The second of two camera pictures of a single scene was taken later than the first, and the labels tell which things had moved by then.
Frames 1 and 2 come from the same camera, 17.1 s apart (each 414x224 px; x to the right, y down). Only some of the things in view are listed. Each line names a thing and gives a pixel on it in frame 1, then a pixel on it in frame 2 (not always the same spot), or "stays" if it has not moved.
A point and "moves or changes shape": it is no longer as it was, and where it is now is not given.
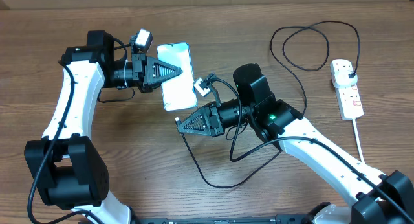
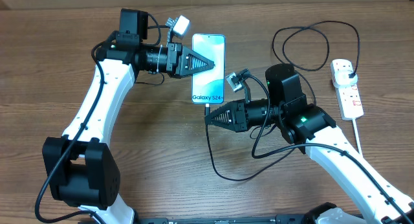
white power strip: (349, 100) stays
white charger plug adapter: (346, 78) stays
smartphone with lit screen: (178, 92) to (209, 86)
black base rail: (228, 220) stays
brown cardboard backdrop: (44, 0) stays
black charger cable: (297, 28) moves or changes shape
